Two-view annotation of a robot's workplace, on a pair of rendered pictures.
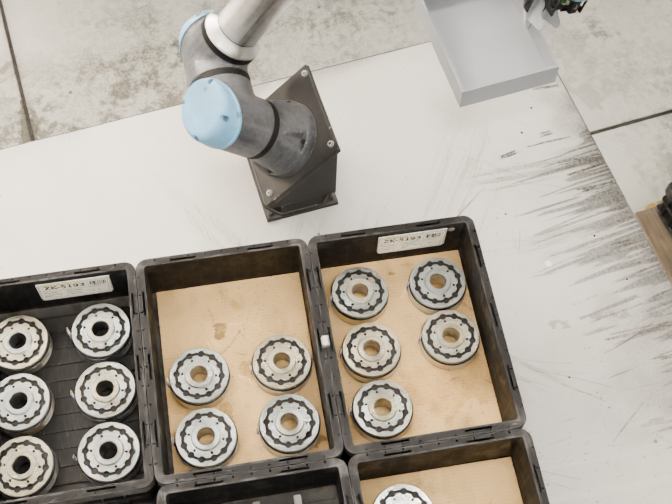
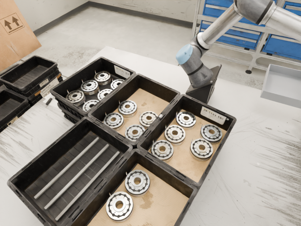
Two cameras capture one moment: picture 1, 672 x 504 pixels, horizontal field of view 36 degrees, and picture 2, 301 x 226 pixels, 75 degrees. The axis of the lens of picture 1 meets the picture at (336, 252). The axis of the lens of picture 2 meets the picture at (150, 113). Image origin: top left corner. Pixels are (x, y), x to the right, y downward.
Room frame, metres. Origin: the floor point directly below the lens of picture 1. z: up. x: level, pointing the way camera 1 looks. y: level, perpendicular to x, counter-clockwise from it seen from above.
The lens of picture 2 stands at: (0.26, -0.40, 1.64)
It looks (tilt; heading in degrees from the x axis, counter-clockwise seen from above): 49 degrees down; 49
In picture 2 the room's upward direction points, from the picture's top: 1 degrees counter-clockwise
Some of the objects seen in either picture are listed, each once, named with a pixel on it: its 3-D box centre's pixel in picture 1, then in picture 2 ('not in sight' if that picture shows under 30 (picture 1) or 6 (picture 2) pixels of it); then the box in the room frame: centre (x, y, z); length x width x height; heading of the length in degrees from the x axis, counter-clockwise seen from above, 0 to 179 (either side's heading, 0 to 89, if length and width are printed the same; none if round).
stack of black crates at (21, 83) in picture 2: not in sight; (40, 89); (0.38, 1.37, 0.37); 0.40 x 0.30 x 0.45; 21
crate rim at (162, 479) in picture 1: (235, 356); (136, 105); (0.65, 0.16, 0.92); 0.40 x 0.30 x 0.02; 12
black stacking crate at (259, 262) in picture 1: (237, 367); (137, 111); (0.65, 0.16, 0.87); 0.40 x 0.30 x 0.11; 12
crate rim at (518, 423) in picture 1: (412, 330); (188, 133); (0.71, -0.14, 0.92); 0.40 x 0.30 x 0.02; 12
